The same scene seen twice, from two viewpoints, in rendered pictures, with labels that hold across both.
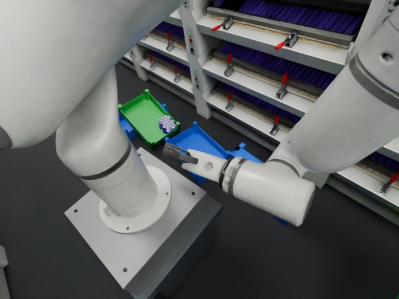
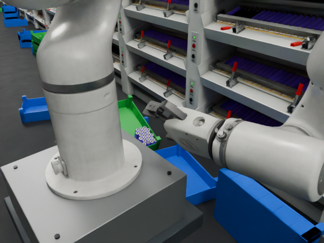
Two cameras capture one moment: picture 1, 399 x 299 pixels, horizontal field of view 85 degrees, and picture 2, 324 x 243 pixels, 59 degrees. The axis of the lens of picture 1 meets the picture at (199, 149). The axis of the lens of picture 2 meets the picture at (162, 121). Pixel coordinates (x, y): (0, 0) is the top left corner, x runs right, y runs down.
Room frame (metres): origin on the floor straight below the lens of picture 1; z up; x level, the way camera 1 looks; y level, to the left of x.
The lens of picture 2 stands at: (-0.15, 0.03, 0.74)
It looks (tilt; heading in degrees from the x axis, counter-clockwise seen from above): 28 degrees down; 2
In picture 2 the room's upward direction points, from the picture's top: straight up
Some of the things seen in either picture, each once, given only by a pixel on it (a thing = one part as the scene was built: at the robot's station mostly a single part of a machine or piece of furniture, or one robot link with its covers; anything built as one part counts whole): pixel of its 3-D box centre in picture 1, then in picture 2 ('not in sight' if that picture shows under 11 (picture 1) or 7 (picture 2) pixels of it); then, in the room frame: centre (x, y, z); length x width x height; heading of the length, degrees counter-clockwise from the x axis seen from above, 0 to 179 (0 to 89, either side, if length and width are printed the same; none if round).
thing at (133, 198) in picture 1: (121, 178); (87, 126); (0.31, 0.19, 0.48); 0.19 x 0.19 x 0.18
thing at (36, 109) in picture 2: not in sight; (50, 105); (1.32, 0.73, 0.04); 0.30 x 0.20 x 0.08; 110
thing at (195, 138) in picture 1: (196, 150); (175, 172); (0.74, 0.01, 0.04); 0.30 x 0.20 x 0.08; 27
